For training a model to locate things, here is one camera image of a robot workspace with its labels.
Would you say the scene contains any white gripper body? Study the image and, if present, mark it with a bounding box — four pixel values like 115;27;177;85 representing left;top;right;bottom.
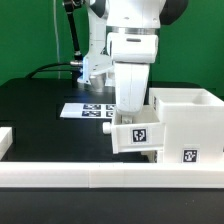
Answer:
107;33;158;115

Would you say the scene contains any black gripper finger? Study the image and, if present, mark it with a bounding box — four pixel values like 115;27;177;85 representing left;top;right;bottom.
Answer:
121;115;133;124

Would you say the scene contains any white drawer box cabinet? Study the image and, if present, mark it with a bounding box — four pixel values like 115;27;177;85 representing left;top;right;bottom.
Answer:
149;88;224;163

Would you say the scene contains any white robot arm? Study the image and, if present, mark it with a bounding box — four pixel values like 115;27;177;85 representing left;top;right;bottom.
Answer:
78;0;189;124

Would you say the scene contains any marker sheet on table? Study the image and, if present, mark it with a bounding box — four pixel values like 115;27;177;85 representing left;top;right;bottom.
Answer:
60;103;115;119

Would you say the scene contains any white left fence piece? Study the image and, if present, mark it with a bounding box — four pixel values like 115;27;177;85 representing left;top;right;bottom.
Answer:
0;127;13;160

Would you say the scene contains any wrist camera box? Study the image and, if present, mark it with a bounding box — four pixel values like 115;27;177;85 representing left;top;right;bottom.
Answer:
89;64;113;92

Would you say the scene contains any black cable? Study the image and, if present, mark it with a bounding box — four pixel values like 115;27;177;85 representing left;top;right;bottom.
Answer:
25;60;84;80

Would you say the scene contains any white hanging cable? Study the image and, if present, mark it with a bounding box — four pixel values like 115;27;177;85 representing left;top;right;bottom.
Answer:
53;0;62;80

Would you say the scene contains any white front fence rail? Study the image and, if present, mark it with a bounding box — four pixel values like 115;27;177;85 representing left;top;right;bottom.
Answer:
0;162;224;188

